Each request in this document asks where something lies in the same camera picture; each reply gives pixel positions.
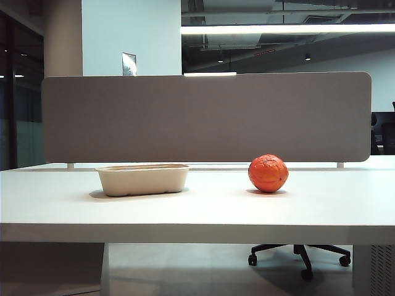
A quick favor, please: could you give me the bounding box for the framed wall sign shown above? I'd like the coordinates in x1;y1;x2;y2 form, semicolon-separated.
122;52;138;76

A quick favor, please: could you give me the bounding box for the long ceiling light strip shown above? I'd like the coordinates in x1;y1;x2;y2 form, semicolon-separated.
180;23;395;35

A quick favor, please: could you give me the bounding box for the black office chair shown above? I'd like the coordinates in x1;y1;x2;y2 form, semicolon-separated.
370;101;395;156

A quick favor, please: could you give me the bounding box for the white light bar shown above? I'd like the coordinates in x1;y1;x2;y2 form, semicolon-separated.
183;72;238;77

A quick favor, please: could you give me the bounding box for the black office chair base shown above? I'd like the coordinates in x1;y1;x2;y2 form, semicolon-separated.
248;244;352;281

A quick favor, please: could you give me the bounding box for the grey fabric desk divider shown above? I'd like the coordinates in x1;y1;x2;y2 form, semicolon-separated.
41;72;373;163

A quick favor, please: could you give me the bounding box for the wrinkled orange fruit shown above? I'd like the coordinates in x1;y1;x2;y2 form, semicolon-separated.
248;154;289;194

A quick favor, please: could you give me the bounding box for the perforated white desk leg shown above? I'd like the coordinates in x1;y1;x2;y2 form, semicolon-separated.
352;244;395;296

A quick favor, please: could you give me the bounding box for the white desk side panel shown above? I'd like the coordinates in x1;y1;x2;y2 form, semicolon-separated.
0;242;109;296

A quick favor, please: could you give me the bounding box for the beige paper lunchbox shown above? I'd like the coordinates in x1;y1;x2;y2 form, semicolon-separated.
94;163;190;197

